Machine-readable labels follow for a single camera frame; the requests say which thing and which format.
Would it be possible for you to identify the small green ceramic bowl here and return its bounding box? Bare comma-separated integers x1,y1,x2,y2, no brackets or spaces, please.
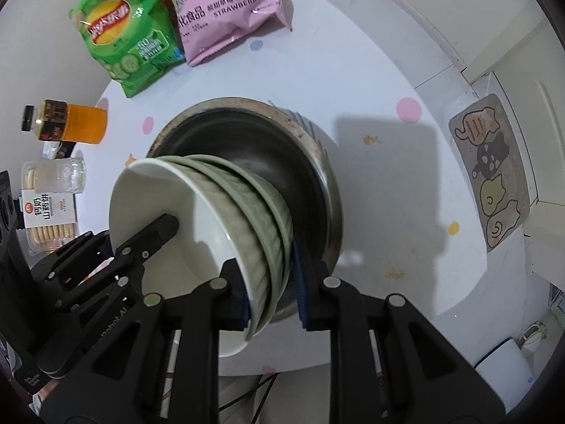
207,155,295,314

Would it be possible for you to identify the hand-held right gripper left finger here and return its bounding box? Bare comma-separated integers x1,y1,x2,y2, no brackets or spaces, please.
42,258,252,424

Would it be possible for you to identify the black cable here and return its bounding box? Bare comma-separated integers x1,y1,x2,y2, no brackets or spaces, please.
245,373,276,424

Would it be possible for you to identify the pink snack bag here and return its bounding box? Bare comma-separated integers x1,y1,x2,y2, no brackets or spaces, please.
156,0,293,68

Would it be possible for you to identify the large steel bowl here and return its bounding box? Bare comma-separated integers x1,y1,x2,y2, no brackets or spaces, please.
148,98,344,322

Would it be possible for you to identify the green chips bag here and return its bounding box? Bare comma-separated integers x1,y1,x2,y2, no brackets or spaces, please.
68,0,186,99

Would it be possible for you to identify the clear plastic cup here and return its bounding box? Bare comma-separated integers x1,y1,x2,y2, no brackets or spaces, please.
53,150,87,195

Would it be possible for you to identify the cartoon floor mat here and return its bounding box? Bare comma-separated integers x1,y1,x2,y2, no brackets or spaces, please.
449,94,530,253

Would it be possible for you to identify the white box appliance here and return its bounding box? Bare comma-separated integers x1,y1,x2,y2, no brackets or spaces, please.
474,338,535,411

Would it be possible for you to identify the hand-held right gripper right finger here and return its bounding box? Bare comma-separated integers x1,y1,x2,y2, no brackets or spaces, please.
291,238,506,424

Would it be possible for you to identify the biscuit pack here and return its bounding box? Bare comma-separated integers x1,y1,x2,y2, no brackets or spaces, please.
21,161,80,254

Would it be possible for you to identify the orange drink bottle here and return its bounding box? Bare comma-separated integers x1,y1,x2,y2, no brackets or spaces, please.
22,99,109,144

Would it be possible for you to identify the white ceramic bowl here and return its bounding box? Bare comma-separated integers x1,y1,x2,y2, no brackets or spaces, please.
109,157,253,358

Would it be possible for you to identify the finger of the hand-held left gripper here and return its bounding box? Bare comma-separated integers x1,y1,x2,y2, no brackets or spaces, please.
55,213,179,310
31,230,115,284

